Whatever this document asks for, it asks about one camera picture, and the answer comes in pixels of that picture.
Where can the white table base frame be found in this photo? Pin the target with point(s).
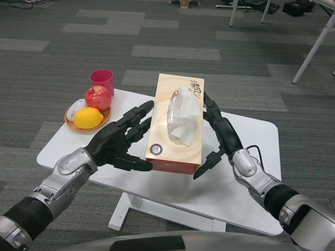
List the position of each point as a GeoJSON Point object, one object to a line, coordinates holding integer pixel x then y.
{"type": "Point", "coordinates": [123, 209]}

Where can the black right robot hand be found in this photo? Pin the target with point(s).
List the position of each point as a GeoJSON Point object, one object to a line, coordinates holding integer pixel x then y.
{"type": "Point", "coordinates": [230, 136]}

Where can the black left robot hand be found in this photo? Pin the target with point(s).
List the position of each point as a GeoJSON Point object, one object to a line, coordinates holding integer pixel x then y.
{"type": "Point", "coordinates": [107, 141]}

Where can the white desk foot bar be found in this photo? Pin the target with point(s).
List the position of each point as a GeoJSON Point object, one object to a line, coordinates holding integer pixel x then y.
{"type": "Point", "coordinates": [225, 5]}

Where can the beige plastic stool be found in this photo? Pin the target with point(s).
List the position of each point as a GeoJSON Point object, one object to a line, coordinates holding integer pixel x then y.
{"type": "Point", "coordinates": [185, 2]}

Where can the pink plastic cup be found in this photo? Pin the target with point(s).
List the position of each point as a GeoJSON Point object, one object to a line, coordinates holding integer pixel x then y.
{"type": "Point", "coordinates": [103, 79]}

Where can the orange round plate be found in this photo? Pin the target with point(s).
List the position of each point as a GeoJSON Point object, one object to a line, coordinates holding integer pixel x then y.
{"type": "Point", "coordinates": [106, 117]}

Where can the white desk leg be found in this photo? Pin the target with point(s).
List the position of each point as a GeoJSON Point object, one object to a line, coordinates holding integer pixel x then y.
{"type": "Point", "coordinates": [233, 13]}
{"type": "Point", "coordinates": [311, 52]}
{"type": "Point", "coordinates": [265, 11]}

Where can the black equipment case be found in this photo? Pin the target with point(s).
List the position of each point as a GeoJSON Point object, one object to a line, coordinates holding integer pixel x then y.
{"type": "Point", "coordinates": [297, 9]}
{"type": "Point", "coordinates": [255, 5]}

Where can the beige and red tissue box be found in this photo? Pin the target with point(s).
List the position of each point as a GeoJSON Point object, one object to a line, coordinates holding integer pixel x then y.
{"type": "Point", "coordinates": [161, 123]}

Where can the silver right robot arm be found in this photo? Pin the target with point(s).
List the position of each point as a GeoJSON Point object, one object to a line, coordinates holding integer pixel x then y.
{"type": "Point", "coordinates": [247, 162]}

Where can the yellow lemon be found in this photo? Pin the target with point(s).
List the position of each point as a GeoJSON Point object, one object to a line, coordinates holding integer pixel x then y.
{"type": "Point", "coordinates": [87, 119]}

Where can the silver robot chest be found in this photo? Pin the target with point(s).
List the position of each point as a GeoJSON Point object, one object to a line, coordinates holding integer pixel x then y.
{"type": "Point", "coordinates": [209, 241]}

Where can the white tissue sheet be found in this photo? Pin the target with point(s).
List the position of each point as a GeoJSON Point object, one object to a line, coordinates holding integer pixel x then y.
{"type": "Point", "coordinates": [188, 112]}

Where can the white computer mouse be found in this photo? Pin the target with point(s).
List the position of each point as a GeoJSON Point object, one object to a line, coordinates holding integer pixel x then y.
{"type": "Point", "coordinates": [74, 109]}

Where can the red apple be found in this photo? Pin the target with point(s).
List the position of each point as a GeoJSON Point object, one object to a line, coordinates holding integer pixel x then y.
{"type": "Point", "coordinates": [98, 98]}

